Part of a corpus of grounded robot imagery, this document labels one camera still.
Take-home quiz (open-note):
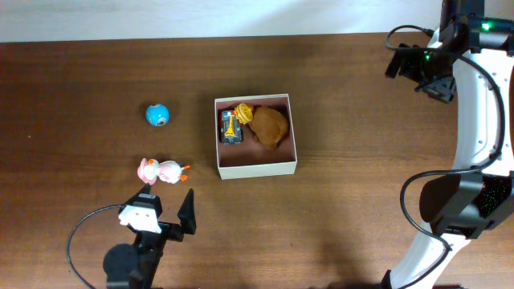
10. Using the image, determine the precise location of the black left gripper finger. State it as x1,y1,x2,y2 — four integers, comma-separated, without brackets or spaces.
177,188,197,235
124,184,151,207

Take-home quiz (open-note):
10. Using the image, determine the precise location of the white pink duck toy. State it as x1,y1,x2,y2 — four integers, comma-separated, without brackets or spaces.
137,158,190,185

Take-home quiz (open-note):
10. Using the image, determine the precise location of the blue ball toy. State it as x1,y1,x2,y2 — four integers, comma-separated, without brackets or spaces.
145,104,170,127

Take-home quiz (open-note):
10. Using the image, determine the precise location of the white cardboard box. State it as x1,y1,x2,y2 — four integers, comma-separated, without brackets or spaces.
214,94,298,180

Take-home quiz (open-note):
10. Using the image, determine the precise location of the grey orange toy car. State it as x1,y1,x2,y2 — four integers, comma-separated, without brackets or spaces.
219,110,243,145

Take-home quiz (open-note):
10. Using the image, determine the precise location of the yellow round fan toy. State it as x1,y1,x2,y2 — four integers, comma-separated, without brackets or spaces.
235,103,254,124

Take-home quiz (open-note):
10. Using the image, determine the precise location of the brown plush bear toy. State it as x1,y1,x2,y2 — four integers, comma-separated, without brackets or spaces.
249,106,289,150

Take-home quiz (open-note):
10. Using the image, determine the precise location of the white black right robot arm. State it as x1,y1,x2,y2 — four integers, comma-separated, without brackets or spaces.
381,0,513,288

